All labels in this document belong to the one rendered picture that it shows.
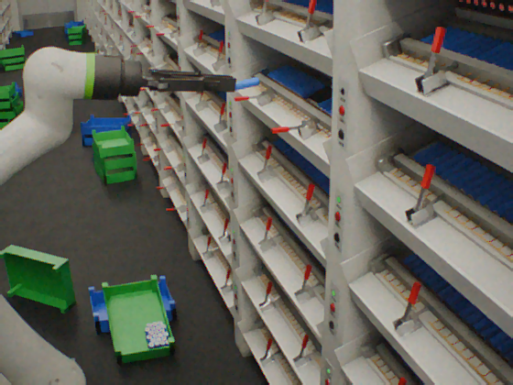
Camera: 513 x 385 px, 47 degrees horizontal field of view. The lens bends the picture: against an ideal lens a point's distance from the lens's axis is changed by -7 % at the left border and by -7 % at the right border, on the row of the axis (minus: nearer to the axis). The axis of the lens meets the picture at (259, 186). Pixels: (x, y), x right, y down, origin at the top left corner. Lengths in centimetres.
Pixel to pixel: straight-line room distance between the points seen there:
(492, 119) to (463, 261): 20
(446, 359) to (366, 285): 25
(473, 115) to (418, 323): 40
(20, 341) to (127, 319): 113
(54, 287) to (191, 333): 60
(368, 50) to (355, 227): 32
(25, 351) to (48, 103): 47
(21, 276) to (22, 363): 147
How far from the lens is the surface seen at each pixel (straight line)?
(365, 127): 105
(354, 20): 101
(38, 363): 117
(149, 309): 224
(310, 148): 123
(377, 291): 113
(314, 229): 133
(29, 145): 125
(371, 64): 102
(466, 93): 84
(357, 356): 128
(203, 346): 216
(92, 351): 219
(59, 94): 122
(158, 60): 307
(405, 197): 100
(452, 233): 90
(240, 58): 168
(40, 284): 254
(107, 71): 121
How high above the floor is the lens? 131
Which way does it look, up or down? 23 degrees down
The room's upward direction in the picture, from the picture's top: 1 degrees counter-clockwise
